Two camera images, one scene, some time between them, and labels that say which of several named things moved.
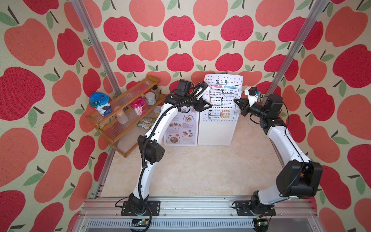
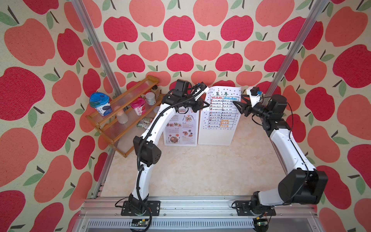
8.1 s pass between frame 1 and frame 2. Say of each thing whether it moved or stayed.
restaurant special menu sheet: stayed
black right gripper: stayed
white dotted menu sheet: moved
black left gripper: stayed
